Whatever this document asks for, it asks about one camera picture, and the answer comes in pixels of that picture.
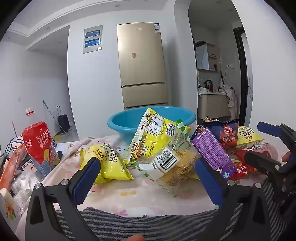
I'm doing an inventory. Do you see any red chocolate pie packet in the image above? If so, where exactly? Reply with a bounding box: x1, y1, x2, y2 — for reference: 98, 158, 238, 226
231, 142, 278, 181

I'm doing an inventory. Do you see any purple drink carton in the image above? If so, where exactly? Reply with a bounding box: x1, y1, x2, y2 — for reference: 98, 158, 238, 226
192, 128, 237, 179

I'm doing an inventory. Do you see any dark blue snack bag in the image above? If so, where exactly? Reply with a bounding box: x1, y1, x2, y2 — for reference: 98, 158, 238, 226
197, 117, 239, 153

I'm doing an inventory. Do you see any clear yellow chips bag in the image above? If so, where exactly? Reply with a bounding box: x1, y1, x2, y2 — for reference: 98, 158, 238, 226
132, 119, 201, 196

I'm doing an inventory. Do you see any yellow potato chips bag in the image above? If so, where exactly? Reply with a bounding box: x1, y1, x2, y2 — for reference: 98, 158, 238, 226
80, 144, 134, 185

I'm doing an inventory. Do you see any yellow snack bag with cartoons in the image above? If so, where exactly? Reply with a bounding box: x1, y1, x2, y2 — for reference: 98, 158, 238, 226
123, 107, 193, 165

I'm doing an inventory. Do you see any person's right hand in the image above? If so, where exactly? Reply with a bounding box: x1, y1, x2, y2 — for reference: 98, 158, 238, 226
281, 151, 291, 163

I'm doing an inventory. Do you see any person's left hand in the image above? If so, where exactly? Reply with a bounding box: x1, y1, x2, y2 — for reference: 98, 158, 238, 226
125, 235, 145, 241

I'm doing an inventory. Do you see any orange box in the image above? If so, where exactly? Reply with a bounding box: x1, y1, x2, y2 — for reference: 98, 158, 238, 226
0, 144, 27, 190

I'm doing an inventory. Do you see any pink cartoon tablecloth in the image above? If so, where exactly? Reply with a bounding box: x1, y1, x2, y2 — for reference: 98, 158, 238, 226
42, 136, 218, 217

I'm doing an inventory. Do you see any striped grey clothing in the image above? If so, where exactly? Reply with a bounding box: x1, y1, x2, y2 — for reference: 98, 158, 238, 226
56, 180, 289, 240

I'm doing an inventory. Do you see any pink towel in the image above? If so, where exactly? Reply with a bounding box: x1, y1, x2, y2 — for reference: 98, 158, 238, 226
223, 85, 237, 120

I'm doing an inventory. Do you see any beige vanity cabinet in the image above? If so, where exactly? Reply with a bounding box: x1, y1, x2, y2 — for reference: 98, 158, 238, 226
197, 93, 231, 120

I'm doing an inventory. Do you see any red iced tea bottle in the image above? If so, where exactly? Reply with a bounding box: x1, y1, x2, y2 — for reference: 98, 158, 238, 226
22, 108, 60, 178

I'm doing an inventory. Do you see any dark framed door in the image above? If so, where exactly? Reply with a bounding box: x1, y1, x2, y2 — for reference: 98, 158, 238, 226
233, 27, 248, 126

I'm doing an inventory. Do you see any black suitcase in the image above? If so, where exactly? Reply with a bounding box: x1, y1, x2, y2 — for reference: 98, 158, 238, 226
57, 105, 71, 133

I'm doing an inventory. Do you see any blue plastic basin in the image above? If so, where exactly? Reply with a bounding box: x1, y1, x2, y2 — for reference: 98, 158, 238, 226
107, 105, 196, 145

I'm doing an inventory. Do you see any gold refrigerator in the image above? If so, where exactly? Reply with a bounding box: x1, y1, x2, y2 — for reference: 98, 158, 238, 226
117, 23, 168, 109

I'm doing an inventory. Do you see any grey electrical panel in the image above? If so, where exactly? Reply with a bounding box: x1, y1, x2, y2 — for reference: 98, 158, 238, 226
83, 25, 103, 54

